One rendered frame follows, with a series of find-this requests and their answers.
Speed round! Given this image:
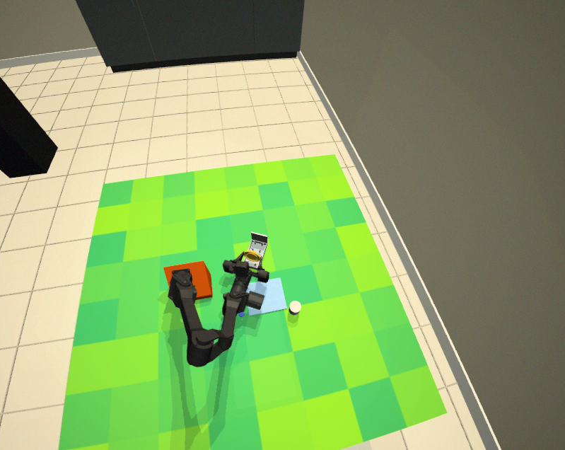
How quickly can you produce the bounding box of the light blue square mat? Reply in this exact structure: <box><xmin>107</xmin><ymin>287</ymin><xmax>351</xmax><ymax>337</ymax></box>
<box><xmin>246</xmin><ymin>278</ymin><xmax>287</xmax><ymax>316</ymax></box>

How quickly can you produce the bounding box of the yellow plate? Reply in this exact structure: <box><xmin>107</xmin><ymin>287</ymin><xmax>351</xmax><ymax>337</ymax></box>
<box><xmin>243</xmin><ymin>250</ymin><xmax>260</xmax><ymax>262</ymax></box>

